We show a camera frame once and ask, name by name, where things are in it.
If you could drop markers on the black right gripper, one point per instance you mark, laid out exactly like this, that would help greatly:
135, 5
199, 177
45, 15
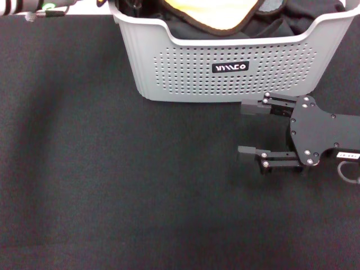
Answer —
317, 132

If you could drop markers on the black cloth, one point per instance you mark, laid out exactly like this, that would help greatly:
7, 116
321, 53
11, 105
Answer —
281, 26

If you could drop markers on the black tablecloth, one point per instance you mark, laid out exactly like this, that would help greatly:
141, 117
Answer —
140, 197

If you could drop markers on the grey perforated plastic storage box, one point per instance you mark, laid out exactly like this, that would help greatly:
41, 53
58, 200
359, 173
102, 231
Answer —
197, 50

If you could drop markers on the yellow and grey towel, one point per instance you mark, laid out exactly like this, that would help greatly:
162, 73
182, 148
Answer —
213, 14

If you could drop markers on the grey towel with black trim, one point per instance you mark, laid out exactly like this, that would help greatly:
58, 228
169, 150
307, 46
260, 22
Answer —
271, 5

